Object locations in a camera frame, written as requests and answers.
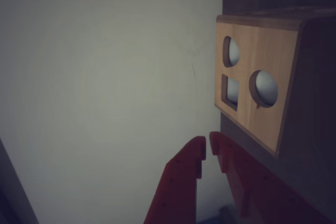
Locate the wooden shape sorter box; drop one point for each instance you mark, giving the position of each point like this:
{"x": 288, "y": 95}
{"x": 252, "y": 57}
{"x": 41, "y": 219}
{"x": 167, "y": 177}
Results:
{"x": 257, "y": 74}

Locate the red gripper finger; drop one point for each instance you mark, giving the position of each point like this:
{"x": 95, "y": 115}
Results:
{"x": 249, "y": 182}
{"x": 178, "y": 182}

